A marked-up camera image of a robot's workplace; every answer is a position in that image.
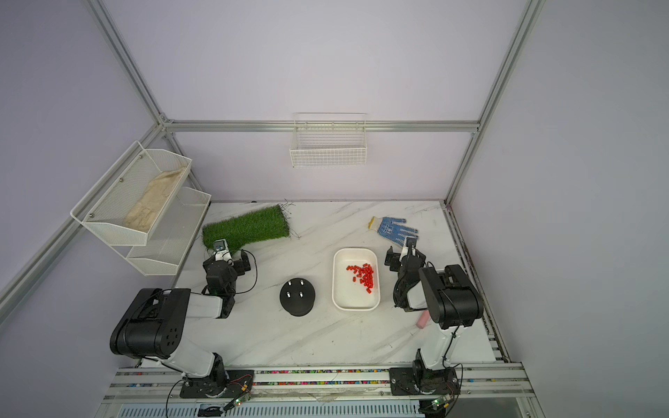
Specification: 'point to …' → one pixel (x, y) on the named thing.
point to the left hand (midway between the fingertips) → (230, 256)
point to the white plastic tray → (355, 282)
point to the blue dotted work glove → (388, 227)
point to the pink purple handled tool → (423, 320)
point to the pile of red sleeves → (366, 272)
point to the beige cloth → (146, 210)
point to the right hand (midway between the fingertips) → (405, 252)
